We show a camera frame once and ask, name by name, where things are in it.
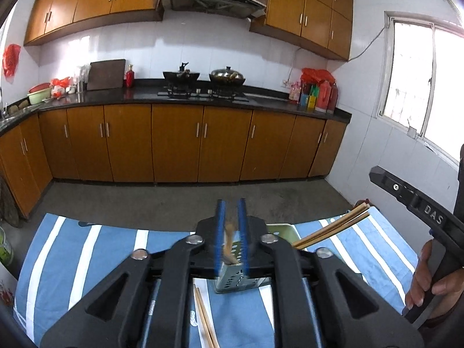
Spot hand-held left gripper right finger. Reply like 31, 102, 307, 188
237, 199, 425, 348

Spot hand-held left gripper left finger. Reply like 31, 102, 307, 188
40, 200, 227, 348

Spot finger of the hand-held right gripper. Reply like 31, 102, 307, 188
369, 165, 423, 208

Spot wooden chopstick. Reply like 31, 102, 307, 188
293, 206, 370, 247
193, 286, 214, 348
292, 204, 366, 245
294, 213, 371, 250
222, 220, 237, 265

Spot green perforated chopstick holder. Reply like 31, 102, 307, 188
214, 223, 295, 294

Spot pair of chopsticks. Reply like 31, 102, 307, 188
196, 287, 220, 348

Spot person's right hand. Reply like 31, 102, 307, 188
405, 241, 464, 320

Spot wooden base cabinets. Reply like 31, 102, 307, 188
0, 103, 348, 220

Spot dark red bottle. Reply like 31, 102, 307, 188
328, 83, 339, 113

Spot barred window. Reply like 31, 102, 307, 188
375, 11, 464, 171

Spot red oil bottle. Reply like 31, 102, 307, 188
317, 80, 332, 111

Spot gas stove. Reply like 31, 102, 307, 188
157, 83, 251, 103

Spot blue white striped tablecloth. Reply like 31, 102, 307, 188
12, 206, 419, 348

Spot lidded dark wok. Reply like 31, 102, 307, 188
209, 66, 246, 86

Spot black wok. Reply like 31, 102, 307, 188
162, 62, 201, 84

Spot black kitchen countertop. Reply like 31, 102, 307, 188
0, 78, 352, 138

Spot dark wooden cutting board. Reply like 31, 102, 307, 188
86, 59, 127, 91

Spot clear glass jar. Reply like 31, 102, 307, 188
74, 66, 89, 93

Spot green jar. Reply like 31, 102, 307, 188
0, 225, 15, 267

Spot red plastic bag with food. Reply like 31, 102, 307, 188
50, 77, 71, 98

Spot green basin with red lid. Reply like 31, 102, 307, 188
27, 83, 52, 105

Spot hanging red plastic bag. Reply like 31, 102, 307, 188
2, 43, 21, 78

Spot wall power cable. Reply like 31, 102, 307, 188
290, 25, 388, 80

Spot wooden wall cabinets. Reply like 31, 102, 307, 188
23, 0, 169, 47
249, 0, 354, 61

